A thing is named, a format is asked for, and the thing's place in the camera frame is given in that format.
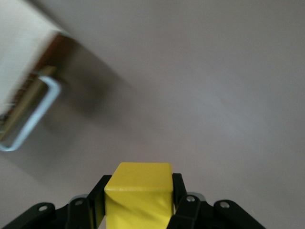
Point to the yellow block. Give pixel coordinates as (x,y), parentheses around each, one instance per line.
(138,195)

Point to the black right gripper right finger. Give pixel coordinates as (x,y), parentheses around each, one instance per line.
(183,210)

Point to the light wood drawer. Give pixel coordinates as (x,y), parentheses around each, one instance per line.
(19,47)

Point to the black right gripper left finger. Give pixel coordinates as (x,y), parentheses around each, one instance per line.
(95,200)

